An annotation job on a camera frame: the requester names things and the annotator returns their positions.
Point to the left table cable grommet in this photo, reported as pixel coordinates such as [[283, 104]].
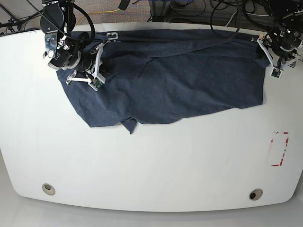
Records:
[[48, 189]]

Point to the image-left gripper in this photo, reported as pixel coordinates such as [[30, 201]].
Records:
[[65, 53]]

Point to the right table cable grommet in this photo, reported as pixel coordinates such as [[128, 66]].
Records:
[[256, 194]]

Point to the table cable grommet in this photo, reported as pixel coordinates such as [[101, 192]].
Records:
[[256, 194], [48, 189]]

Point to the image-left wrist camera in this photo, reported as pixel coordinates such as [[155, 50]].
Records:
[[96, 84]]

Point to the red tape rectangle marking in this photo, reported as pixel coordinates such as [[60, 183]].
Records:
[[277, 148]]

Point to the dark blue T-shirt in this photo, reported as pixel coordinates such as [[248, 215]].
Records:
[[161, 76]]

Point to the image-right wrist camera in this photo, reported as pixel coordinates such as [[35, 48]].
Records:
[[276, 72]]

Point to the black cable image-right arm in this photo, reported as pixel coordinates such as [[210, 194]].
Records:
[[241, 14]]

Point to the black tripod stand legs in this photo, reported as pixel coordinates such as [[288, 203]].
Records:
[[15, 25]]

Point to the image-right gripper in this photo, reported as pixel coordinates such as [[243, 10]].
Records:
[[284, 41]]

